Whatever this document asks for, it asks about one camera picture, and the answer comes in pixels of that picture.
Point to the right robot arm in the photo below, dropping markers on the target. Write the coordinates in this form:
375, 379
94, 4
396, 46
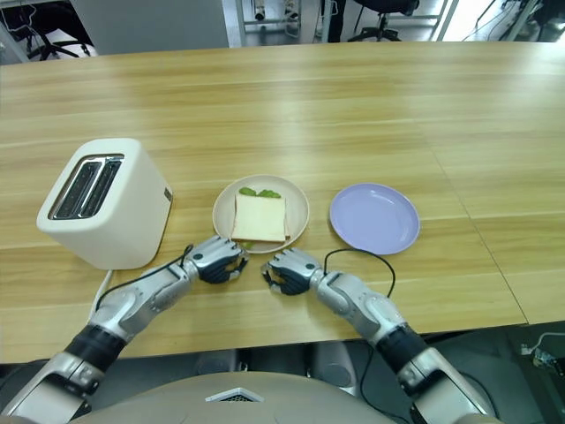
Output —
388, 327

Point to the green lettuce leaf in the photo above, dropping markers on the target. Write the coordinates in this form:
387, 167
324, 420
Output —
260, 193

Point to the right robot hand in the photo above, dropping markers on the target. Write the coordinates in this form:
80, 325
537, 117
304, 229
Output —
293, 267

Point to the robot body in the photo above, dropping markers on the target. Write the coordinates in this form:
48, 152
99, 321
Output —
247, 402

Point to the purple plate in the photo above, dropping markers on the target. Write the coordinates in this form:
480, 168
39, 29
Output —
375, 218

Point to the bread slice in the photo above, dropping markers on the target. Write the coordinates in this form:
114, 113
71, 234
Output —
260, 218
288, 229

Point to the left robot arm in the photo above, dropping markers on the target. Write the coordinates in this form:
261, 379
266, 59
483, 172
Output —
132, 309

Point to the cream toaster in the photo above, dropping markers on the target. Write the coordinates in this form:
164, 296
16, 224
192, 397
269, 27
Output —
106, 203

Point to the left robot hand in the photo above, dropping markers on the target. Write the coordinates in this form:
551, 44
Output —
213, 256

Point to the black office chair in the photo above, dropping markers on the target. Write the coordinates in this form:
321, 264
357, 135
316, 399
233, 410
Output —
381, 20
53, 37

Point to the beige plate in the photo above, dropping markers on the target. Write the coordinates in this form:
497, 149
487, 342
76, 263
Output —
298, 207

